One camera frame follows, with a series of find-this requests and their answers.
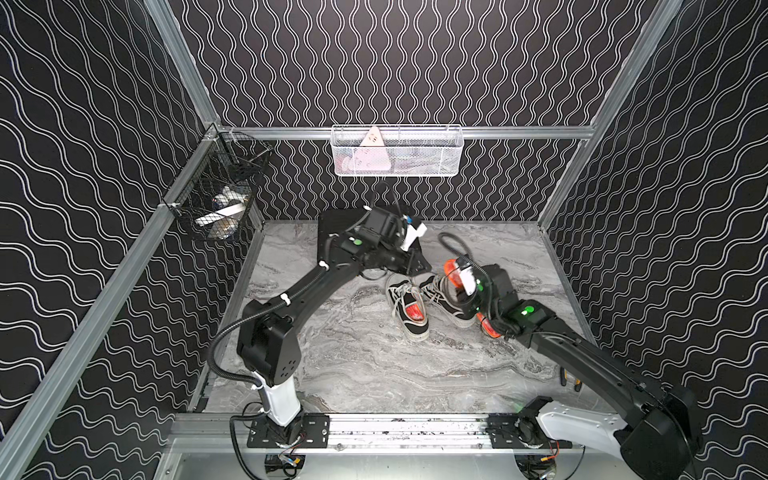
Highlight black white sneaker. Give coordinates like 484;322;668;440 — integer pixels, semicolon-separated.
415;273;476;329
385;273;429;342

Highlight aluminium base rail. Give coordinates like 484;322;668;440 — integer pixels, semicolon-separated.
167;411;652;455

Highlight yellow handled pliers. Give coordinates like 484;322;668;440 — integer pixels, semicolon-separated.
559;367;583;392

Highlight white items in black basket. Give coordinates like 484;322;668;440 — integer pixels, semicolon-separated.
195;185;251;240

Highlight red patterned insole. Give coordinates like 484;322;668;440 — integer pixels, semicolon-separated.
404;302;427;325

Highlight pink triangular card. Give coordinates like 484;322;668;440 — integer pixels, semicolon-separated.
351;126;392;172

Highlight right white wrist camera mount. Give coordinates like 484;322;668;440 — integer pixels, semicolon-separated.
453;255;477;296

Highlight black wire basket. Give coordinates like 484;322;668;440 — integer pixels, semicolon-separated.
170;132;275;244

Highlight white wire basket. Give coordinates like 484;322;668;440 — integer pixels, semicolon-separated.
329;124;465;177

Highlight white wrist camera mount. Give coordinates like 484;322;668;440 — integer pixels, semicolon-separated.
400;215;427;252
453;255;477;296

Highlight black plastic tool case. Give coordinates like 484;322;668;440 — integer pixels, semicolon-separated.
317;206;421;271

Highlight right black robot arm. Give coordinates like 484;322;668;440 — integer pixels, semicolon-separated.
459;264;703;479

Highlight white insole orange edge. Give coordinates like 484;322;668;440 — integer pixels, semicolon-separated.
441;258;501;339

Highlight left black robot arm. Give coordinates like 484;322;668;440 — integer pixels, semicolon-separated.
207;206;431;446

